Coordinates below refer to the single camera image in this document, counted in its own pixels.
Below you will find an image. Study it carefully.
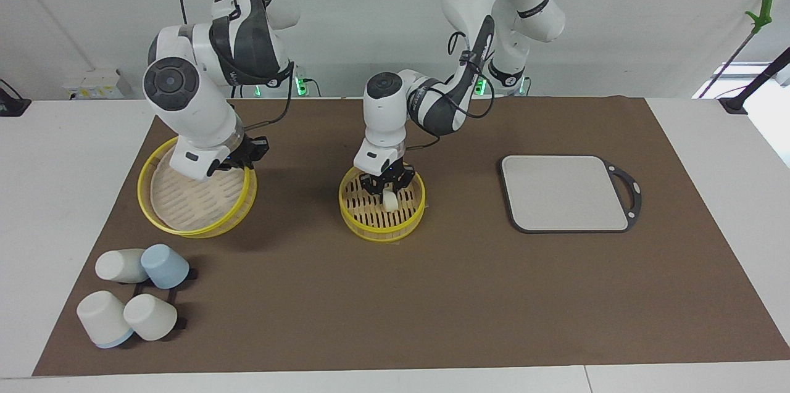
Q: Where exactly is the light blue plastic cup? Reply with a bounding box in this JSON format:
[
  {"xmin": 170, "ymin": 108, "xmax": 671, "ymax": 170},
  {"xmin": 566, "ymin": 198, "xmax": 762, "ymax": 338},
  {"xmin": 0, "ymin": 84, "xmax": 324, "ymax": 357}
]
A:
[{"xmin": 141, "ymin": 244, "xmax": 190, "ymax": 290}]

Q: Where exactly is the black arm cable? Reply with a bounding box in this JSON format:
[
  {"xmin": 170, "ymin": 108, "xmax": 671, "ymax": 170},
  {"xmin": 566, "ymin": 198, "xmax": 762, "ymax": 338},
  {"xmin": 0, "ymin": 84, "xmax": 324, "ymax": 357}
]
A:
[
  {"xmin": 178, "ymin": 0, "xmax": 297, "ymax": 131},
  {"xmin": 407, "ymin": 32, "xmax": 496, "ymax": 151}
]

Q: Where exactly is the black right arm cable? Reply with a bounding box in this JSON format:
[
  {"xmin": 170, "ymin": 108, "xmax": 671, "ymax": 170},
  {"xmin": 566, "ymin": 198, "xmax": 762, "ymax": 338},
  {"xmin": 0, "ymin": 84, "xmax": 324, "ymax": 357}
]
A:
[{"xmin": 178, "ymin": 0, "xmax": 297, "ymax": 131}]

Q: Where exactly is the green tipped pole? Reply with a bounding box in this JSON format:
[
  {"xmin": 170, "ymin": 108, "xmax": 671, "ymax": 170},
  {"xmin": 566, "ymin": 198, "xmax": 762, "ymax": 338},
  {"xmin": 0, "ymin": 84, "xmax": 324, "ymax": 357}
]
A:
[{"xmin": 697, "ymin": 0, "xmax": 774, "ymax": 99}]

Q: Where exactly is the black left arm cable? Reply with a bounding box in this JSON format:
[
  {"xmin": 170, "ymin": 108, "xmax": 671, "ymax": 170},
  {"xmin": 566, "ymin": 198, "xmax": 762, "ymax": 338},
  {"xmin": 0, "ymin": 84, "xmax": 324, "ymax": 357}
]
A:
[{"xmin": 407, "ymin": 32, "xmax": 496, "ymax": 151}]

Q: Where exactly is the yellow steamer tier with liner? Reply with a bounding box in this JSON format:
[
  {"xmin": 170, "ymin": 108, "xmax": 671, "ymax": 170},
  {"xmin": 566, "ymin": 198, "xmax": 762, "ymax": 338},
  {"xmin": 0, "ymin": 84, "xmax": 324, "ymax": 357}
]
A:
[{"xmin": 137, "ymin": 136, "xmax": 258, "ymax": 239}]

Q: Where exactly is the grey cutting board dark rim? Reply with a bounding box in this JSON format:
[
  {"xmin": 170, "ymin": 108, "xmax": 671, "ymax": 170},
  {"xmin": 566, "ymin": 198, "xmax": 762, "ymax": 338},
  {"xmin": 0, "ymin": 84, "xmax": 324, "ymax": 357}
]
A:
[{"xmin": 499, "ymin": 154, "xmax": 643, "ymax": 234}]

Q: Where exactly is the yellow slatted steamer base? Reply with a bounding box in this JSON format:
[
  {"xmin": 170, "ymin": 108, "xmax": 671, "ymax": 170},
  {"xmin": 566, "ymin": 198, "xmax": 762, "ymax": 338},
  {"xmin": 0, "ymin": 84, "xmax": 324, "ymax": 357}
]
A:
[{"xmin": 338, "ymin": 165, "xmax": 426, "ymax": 243}]

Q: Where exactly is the black cup rack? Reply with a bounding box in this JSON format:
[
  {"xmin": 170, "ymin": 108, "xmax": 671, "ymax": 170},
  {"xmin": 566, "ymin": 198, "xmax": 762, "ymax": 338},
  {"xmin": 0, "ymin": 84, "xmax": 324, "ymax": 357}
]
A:
[{"xmin": 127, "ymin": 267, "xmax": 198, "ymax": 333}]

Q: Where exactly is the white power strip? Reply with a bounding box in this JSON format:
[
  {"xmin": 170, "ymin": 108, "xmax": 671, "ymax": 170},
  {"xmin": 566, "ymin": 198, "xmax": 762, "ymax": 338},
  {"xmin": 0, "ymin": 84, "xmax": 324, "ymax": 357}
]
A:
[{"xmin": 64, "ymin": 69, "xmax": 133, "ymax": 101}]

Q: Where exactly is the black clamp base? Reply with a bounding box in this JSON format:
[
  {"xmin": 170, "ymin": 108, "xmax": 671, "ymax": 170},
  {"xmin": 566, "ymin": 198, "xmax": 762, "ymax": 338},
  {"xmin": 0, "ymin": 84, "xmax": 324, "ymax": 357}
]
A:
[{"xmin": 0, "ymin": 78, "xmax": 31, "ymax": 117}]

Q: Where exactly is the brown table mat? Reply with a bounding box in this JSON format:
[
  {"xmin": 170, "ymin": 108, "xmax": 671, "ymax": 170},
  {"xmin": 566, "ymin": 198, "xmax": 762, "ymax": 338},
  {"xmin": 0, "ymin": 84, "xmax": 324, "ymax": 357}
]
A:
[{"xmin": 32, "ymin": 96, "xmax": 790, "ymax": 377}]

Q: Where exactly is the white perforated steamer liner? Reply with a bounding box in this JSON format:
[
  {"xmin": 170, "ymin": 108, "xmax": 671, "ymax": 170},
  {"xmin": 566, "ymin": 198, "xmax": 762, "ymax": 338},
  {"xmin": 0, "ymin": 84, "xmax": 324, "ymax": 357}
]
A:
[{"xmin": 150, "ymin": 155, "xmax": 247, "ymax": 231}]

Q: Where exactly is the white plastic cup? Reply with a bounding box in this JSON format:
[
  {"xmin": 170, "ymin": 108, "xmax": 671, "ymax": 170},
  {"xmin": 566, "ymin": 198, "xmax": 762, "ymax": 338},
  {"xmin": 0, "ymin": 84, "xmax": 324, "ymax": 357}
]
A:
[
  {"xmin": 123, "ymin": 294, "xmax": 178, "ymax": 342},
  {"xmin": 77, "ymin": 291, "xmax": 134, "ymax": 349},
  {"xmin": 95, "ymin": 249, "xmax": 149, "ymax": 284}
]

